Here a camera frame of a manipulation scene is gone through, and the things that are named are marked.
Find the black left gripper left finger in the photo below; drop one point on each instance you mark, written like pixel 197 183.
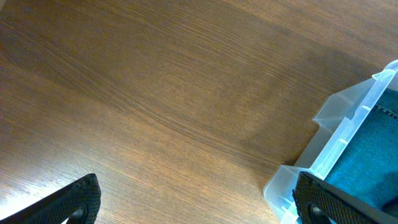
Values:
pixel 78 202

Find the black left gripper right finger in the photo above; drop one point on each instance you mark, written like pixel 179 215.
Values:
pixel 319 202

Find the dark blue jeans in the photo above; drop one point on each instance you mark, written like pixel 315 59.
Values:
pixel 367 168

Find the clear plastic storage bin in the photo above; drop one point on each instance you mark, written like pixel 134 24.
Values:
pixel 339 119

